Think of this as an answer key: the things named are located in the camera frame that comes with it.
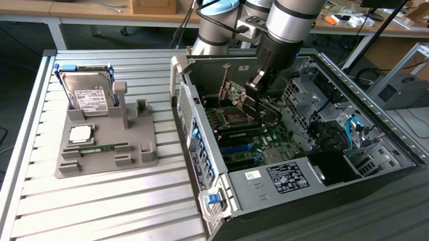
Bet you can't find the open black PC case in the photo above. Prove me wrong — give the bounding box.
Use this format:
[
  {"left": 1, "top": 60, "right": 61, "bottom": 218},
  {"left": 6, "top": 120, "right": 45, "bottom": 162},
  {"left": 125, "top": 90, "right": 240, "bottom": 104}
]
[{"left": 169, "top": 49, "right": 429, "bottom": 241}]

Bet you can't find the green motherboard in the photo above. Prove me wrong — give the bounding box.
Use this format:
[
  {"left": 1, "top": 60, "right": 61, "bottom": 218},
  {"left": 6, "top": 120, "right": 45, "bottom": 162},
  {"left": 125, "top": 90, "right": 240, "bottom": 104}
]
[{"left": 203, "top": 100, "right": 304, "bottom": 172}]

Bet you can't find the black monitor stand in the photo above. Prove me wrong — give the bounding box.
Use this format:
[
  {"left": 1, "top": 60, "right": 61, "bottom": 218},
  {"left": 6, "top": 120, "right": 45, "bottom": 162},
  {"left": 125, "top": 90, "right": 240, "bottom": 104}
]
[{"left": 359, "top": 0, "right": 385, "bottom": 21}]

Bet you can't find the cluttered wooden desk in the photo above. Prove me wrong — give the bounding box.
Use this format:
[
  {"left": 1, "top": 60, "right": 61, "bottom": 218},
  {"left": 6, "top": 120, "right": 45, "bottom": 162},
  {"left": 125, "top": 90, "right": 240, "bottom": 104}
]
[{"left": 310, "top": 0, "right": 429, "bottom": 61}]

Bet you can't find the wooden desk with white frame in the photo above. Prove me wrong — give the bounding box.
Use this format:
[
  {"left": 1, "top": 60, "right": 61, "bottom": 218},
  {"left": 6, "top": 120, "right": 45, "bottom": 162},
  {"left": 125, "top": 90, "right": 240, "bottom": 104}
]
[{"left": 0, "top": 0, "right": 202, "bottom": 51}]

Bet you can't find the blue disk caddy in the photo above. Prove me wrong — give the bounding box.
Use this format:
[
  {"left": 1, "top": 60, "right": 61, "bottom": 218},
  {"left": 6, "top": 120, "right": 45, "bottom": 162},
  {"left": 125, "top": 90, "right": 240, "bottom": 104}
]
[{"left": 53, "top": 64, "right": 120, "bottom": 109}]

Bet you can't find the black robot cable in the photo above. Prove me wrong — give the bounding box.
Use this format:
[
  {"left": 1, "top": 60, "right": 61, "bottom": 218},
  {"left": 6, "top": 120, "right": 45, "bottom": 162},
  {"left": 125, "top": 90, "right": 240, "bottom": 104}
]
[{"left": 168, "top": 0, "right": 250, "bottom": 49}]

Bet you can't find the graphics card with metal bracket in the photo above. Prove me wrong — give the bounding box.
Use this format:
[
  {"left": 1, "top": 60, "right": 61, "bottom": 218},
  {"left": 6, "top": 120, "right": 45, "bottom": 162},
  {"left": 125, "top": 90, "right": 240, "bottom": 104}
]
[{"left": 218, "top": 62, "right": 282, "bottom": 127}]

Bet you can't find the brown cardboard box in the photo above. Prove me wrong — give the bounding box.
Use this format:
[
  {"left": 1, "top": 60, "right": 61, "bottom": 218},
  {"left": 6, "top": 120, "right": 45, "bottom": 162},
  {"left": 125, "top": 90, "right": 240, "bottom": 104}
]
[{"left": 129, "top": 0, "right": 178, "bottom": 15}]

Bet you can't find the metal disk bay cage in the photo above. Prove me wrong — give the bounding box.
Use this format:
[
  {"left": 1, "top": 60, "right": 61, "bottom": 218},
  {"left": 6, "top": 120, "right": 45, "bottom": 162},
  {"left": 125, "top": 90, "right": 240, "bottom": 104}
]
[{"left": 280, "top": 72, "right": 339, "bottom": 128}]

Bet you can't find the black tripod pole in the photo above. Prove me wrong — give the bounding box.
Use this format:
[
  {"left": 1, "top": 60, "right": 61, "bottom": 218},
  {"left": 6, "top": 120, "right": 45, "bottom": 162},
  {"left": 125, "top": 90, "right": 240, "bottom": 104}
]
[{"left": 341, "top": 0, "right": 411, "bottom": 74}]

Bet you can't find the silver hard disk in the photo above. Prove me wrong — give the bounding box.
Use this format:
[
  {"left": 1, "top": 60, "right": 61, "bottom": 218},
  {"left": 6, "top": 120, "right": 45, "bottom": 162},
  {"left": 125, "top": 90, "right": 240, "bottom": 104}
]
[{"left": 63, "top": 72, "right": 112, "bottom": 117}]

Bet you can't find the CPU socket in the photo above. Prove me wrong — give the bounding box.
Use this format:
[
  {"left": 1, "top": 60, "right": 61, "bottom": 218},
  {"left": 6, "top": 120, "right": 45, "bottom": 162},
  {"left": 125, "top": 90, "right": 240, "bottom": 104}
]
[{"left": 222, "top": 106, "right": 251, "bottom": 126}]

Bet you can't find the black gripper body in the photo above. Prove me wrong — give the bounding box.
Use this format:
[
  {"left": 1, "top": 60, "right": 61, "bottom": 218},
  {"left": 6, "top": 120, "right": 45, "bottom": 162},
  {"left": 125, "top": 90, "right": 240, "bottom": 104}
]
[{"left": 256, "top": 33, "right": 304, "bottom": 71}]

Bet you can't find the black RAM stick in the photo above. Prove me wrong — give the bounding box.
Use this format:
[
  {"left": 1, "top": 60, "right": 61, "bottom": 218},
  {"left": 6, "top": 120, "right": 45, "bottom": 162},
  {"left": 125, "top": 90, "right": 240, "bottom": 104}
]
[{"left": 216, "top": 126, "right": 268, "bottom": 141}]

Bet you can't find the grey computer tower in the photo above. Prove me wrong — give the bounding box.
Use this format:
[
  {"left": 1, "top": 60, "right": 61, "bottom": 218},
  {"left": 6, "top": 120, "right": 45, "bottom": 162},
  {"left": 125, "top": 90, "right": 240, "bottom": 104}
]
[{"left": 366, "top": 73, "right": 429, "bottom": 111}]

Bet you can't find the white cable on desk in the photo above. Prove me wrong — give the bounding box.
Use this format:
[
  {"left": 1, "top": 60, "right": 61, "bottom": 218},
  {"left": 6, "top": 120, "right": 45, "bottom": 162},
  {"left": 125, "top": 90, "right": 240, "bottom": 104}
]
[{"left": 93, "top": 0, "right": 129, "bottom": 12}]

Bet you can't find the grey power supply unit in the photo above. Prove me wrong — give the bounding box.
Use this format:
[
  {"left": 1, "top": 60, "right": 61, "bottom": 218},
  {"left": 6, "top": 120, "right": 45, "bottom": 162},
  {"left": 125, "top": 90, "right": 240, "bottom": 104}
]
[{"left": 227, "top": 157, "right": 329, "bottom": 212}]

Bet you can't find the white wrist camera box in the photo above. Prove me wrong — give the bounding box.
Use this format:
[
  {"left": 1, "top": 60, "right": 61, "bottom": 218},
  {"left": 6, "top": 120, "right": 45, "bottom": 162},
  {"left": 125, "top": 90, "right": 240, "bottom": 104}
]
[{"left": 235, "top": 15, "right": 268, "bottom": 41}]

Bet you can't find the silver CPU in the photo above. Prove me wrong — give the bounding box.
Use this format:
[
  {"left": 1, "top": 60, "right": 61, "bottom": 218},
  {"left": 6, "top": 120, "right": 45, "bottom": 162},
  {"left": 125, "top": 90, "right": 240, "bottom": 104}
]
[{"left": 68, "top": 125, "right": 95, "bottom": 145}]

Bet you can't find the blue wire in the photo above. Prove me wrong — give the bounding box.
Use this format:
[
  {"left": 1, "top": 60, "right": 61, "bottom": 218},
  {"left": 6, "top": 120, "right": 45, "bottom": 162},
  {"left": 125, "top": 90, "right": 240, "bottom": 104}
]
[{"left": 343, "top": 114, "right": 365, "bottom": 149}]

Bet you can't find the grey parts rack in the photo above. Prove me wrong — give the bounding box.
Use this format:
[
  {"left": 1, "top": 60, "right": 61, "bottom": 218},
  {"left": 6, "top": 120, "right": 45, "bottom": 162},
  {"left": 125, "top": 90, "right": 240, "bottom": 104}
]
[{"left": 55, "top": 80, "right": 159, "bottom": 179}]

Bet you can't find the green RAM stick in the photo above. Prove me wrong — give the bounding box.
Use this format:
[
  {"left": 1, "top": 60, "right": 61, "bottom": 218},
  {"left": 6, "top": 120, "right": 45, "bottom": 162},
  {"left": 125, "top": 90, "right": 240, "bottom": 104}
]
[{"left": 63, "top": 142, "right": 129, "bottom": 154}]

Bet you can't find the blue case latch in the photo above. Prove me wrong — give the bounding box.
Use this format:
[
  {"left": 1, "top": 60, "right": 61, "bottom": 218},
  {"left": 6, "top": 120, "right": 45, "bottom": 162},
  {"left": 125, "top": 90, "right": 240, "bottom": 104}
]
[{"left": 204, "top": 194, "right": 222, "bottom": 206}]

